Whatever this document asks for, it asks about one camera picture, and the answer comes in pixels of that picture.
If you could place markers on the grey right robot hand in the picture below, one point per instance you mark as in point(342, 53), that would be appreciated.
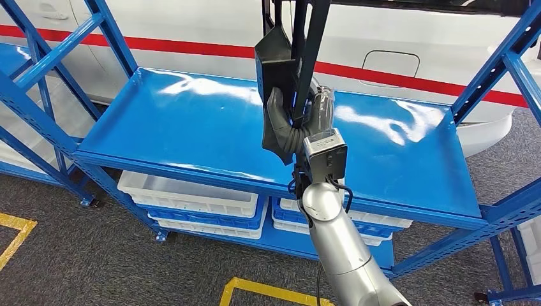
point(275, 114)

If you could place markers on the black plastic trim part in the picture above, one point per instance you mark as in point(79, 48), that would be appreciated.
point(274, 67)

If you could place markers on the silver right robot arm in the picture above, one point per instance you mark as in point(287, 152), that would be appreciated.
point(342, 249)

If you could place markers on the white car with red stripe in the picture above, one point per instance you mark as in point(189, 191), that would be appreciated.
point(190, 25)

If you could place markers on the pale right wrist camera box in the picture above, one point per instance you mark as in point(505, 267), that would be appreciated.
point(325, 156)

